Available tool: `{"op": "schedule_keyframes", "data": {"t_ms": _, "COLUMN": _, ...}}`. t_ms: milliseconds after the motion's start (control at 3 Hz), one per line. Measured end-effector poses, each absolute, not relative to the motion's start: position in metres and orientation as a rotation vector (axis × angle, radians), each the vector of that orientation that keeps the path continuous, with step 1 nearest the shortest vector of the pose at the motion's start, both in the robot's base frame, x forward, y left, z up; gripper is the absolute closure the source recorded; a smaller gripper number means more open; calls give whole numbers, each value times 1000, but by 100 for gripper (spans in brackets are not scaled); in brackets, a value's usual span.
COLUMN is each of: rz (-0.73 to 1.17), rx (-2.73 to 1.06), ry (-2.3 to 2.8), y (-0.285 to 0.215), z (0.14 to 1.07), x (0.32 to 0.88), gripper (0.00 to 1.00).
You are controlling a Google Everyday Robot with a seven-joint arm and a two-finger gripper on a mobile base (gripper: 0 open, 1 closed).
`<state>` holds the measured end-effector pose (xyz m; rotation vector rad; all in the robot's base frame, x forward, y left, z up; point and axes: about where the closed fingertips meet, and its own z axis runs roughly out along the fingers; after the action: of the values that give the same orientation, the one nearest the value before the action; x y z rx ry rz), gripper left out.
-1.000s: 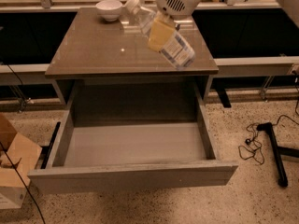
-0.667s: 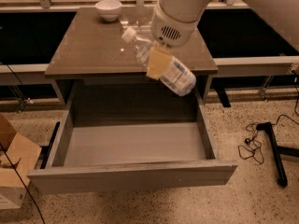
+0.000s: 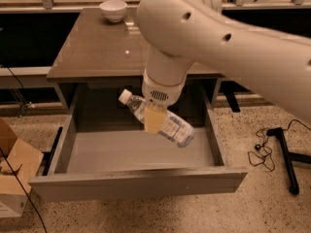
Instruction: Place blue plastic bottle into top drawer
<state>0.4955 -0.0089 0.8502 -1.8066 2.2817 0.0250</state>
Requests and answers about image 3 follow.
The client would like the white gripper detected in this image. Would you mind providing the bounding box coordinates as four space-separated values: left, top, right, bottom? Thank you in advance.
142 79 184 135

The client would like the clear plastic water bottle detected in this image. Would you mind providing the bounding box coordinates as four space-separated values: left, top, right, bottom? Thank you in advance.
119 89 194 148

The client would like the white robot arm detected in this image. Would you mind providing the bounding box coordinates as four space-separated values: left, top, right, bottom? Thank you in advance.
136 0 311 123

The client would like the open grey top drawer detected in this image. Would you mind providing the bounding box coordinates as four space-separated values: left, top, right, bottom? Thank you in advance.
29 84 247 201

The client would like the grey cabinet with top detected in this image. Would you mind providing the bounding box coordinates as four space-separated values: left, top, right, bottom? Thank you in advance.
47 6 228 110

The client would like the white ceramic bowl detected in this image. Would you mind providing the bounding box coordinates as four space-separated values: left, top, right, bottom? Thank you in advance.
99 0 127 22

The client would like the long grey bench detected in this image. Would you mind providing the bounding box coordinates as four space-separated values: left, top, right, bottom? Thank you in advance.
0 66 58 89

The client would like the black stand leg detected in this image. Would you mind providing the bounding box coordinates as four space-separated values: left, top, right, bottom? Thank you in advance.
266 127 311 195

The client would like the cardboard box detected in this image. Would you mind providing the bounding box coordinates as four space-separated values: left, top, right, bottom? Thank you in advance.
0 119 43 217

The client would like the black drawer slide rail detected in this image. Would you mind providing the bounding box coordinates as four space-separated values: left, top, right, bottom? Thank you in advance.
43 127 63 176

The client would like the black floor cable left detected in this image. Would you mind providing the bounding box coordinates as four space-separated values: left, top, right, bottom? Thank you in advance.
0 63 49 233

